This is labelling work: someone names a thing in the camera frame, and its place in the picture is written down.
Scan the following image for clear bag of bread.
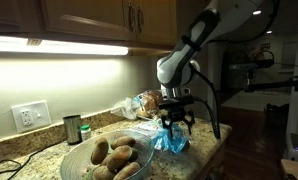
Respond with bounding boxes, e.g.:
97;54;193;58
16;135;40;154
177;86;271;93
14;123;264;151
133;89;165;120

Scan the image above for blue plastic potato bag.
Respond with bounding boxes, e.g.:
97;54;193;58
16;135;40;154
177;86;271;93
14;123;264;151
132;119;190;155

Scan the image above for white console blue light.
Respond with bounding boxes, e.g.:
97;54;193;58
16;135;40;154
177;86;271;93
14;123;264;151
286;133;298;161

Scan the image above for black power cord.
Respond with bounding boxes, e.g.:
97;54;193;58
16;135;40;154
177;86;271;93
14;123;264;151
0;144;53;177

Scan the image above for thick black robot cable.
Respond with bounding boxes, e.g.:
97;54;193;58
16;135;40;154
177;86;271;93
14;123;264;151
188;61;222;140

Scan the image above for metal cabinet handle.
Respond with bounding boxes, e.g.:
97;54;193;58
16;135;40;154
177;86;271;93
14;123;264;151
127;2;136;33
136;5;145;34

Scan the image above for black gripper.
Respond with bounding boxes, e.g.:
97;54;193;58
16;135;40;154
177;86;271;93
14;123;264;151
160;107;195;139

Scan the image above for stainless steel cup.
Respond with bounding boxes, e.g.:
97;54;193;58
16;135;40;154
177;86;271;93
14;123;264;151
62;114;83;145

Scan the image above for wooden base cabinet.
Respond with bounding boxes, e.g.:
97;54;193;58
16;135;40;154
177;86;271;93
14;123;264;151
202;141;229;180

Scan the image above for white plastic bag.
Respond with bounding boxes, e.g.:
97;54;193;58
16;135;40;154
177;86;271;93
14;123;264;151
110;96;140;121

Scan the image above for under cabinet light strip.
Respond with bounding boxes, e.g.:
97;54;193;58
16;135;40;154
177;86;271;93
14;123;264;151
0;34;129;57

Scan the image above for wooden wall cabinet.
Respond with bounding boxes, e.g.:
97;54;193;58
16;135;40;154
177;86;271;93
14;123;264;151
0;0;178;56

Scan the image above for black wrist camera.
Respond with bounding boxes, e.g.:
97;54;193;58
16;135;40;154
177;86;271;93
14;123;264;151
157;95;195;109

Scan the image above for white wall outlet plate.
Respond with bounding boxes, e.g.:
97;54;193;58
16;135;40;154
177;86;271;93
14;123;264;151
11;99;52;134

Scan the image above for black stereo camera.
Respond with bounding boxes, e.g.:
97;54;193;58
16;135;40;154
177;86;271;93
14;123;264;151
229;59;276;71

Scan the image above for black bin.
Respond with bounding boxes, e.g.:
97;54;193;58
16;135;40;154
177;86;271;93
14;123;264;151
264;103;288;130

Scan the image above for white bottle green cap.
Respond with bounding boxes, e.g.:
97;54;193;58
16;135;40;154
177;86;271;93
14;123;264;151
80;124;92;142

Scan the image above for greenish brown potato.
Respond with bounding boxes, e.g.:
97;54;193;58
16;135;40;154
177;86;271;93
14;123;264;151
105;145;133;173

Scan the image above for cardboard box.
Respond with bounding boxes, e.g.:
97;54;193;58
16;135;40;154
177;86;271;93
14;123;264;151
280;158;298;180

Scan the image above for clear glass bowl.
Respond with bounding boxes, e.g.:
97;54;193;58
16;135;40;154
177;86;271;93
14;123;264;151
59;129;155;180

